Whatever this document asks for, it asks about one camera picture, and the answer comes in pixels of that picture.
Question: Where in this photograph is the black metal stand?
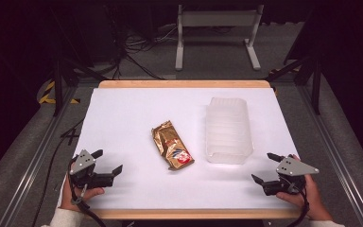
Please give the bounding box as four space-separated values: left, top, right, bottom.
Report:
51 56 109 118
264 56 323 116

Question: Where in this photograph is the yellow black floor tape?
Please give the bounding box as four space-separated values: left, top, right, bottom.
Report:
37 80 81 105

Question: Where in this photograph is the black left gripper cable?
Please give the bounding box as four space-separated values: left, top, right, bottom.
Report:
67 156 108 227

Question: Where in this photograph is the translucent plastic container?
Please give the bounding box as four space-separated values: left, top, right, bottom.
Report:
204 96 255 166

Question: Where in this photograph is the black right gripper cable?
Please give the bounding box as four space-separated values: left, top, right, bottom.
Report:
290 184 312 227

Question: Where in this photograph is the person's left hand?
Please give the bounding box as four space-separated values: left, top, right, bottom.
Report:
59 183 106 213

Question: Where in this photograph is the gold foil snack packet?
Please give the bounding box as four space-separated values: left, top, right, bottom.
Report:
150 119 196 171

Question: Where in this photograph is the person's right hand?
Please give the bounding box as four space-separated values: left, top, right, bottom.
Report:
275 153 334 222

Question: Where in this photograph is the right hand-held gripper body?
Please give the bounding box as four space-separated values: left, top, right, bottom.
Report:
260 156 320 197

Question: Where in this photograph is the aluminium floor rail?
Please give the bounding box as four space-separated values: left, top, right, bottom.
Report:
0 86 80 227
297 85 363 227

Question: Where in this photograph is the bundle of black floor cables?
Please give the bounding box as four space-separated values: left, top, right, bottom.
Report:
106 5 178 81

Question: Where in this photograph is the white table cover sheet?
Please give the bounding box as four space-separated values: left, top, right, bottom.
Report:
56 87 301 211

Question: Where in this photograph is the white metal stand frame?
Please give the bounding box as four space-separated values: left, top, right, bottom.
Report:
174 4 265 72

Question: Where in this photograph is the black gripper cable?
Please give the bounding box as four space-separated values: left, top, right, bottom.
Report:
290 184 312 227
67 156 108 227

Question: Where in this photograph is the thin black floor cable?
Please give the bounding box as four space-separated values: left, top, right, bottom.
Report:
30 117 87 227

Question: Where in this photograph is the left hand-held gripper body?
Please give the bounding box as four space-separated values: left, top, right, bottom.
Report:
68 148 115 190

